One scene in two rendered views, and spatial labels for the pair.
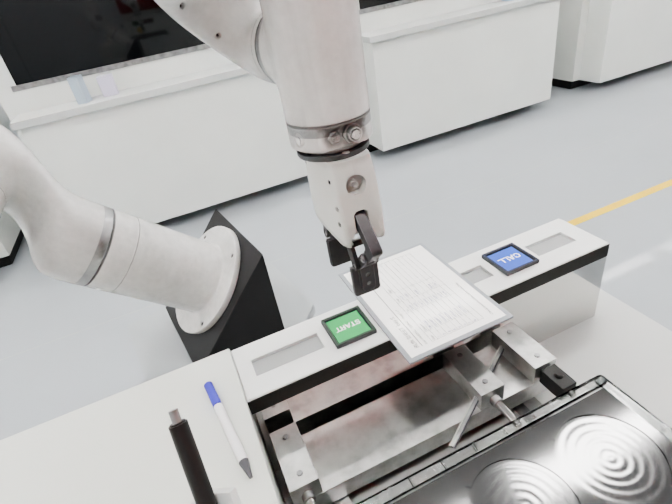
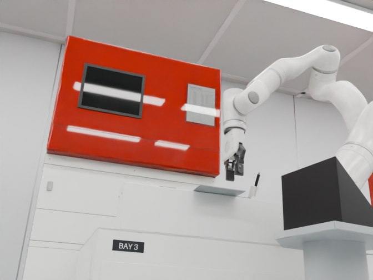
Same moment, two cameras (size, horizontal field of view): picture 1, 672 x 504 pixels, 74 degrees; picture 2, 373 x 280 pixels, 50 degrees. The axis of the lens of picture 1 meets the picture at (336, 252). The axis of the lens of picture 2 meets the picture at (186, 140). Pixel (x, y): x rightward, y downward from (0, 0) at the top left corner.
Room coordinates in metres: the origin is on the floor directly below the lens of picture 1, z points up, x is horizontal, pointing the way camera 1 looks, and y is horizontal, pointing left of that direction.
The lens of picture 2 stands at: (1.77, -0.19, 0.63)
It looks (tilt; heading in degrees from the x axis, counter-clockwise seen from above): 22 degrees up; 180
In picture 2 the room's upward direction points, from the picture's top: 3 degrees clockwise
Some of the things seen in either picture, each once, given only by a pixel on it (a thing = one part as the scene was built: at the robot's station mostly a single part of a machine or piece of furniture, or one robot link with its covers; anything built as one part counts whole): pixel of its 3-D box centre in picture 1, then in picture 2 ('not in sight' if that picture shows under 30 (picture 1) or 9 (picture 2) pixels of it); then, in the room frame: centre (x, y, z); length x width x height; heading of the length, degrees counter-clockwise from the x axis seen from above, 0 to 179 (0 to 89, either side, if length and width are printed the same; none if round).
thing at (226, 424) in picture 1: (227, 425); not in sight; (0.31, 0.15, 0.97); 0.14 x 0.01 x 0.01; 25
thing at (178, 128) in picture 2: not in sight; (129, 132); (-0.34, -0.51, 1.52); 0.81 x 0.75 x 0.60; 108
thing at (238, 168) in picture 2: (335, 236); (240, 164); (0.49, 0.00, 1.07); 0.03 x 0.03 x 0.07; 18
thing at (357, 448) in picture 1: (421, 415); not in sight; (0.36, -0.07, 0.87); 0.36 x 0.08 x 0.03; 108
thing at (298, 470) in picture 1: (294, 461); not in sight; (0.31, 0.09, 0.89); 0.08 x 0.03 x 0.03; 18
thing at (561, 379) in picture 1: (557, 380); not in sight; (0.35, -0.24, 0.90); 0.04 x 0.02 x 0.03; 18
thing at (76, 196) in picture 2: not in sight; (131, 208); (-0.04, -0.42, 1.02); 0.81 x 0.03 x 0.40; 108
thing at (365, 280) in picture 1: (368, 273); (228, 172); (0.40, -0.03, 1.07); 0.03 x 0.03 x 0.07; 18
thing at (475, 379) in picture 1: (471, 375); not in sight; (0.38, -0.14, 0.89); 0.08 x 0.03 x 0.03; 18
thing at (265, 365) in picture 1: (432, 330); (204, 217); (0.48, -0.12, 0.89); 0.55 x 0.09 x 0.14; 108
